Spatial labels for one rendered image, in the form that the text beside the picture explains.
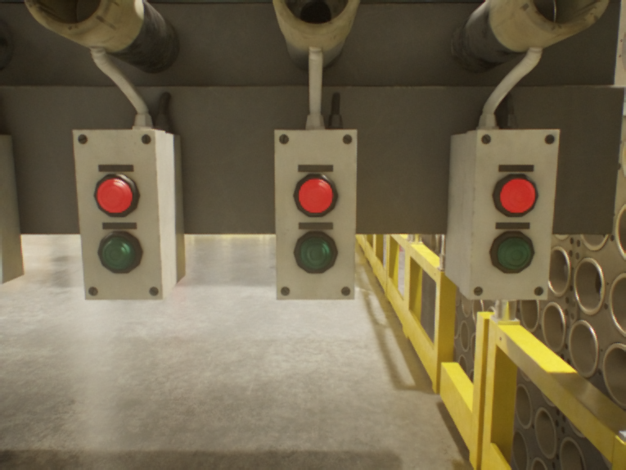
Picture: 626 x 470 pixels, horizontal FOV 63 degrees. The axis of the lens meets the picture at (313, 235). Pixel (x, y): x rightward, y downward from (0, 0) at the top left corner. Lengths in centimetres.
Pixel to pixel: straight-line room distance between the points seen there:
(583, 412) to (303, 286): 52
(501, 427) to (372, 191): 82
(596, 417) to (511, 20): 57
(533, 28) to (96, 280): 41
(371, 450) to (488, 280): 99
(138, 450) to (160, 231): 106
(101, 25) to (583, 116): 45
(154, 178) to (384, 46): 28
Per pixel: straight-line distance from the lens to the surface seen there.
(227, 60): 58
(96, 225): 49
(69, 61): 62
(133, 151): 47
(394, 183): 54
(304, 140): 44
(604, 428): 82
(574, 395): 89
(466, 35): 54
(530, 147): 48
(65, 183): 59
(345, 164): 44
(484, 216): 47
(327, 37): 40
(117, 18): 43
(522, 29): 43
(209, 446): 146
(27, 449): 160
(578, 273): 265
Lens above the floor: 75
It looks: 9 degrees down
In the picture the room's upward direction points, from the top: straight up
